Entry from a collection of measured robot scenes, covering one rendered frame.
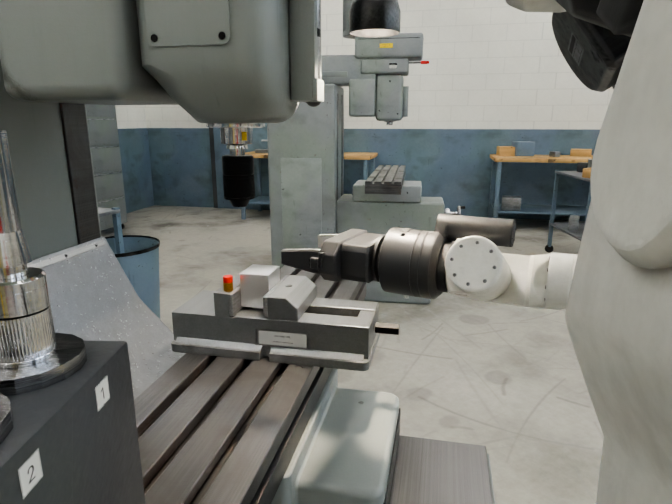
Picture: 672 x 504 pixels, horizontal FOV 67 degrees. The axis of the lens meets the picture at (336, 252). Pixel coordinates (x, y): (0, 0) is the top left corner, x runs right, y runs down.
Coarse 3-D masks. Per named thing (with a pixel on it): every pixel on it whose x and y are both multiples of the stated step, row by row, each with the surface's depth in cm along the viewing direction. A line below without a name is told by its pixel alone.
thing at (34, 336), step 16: (0, 304) 38; (16, 304) 39; (32, 304) 39; (48, 304) 41; (0, 320) 39; (16, 320) 39; (32, 320) 40; (48, 320) 41; (0, 336) 39; (16, 336) 39; (32, 336) 40; (48, 336) 41; (0, 352) 39; (16, 352) 39; (32, 352) 40; (48, 352) 41
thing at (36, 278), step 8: (32, 272) 41; (40, 272) 41; (0, 280) 39; (8, 280) 39; (16, 280) 39; (24, 280) 39; (32, 280) 39; (40, 280) 40; (0, 288) 38; (8, 288) 38; (16, 288) 38; (24, 288) 39; (32, 288) 39
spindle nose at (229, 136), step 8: (224, 128) 73; (232, 128) 73; (240, 128) 73; (248, 128) 74; (224, 136) 73; (232, 136) 73; (240, 136) 73; (248, 136) 74; (232, 144) 73; (240, 144) 73
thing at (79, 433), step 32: (64, 352) 42; (96, 352) 45; (0, 384) 38; (32, 384) 39; (64, 384) 40; (96, 384) 42; (128, 384) 48; (0, 416) 33; (32, 416) 35; (64, 416) 37; (96, 416) 42; (128, 416) 48; (0, 448) 32; (32, 448) 33; (64, 448) 37; (96, 448) 42; (128, 448) 48; (0, 480) 30; (32, 480) 33; (64, 480) 37; (96, 480) 42; (128, 480) 48
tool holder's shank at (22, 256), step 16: (0, 144) 37; (0, 160) 37; (0, 176) 37; (0, 192) 38; (0, 208) 38; (16, 208) 39; (0, 224) 38; (16, 224) 39; (0, 240) 38; (16, 240) 39; (0, 256) 38; (16, 256) 39; (0, 272) 39; (16, 272) 39
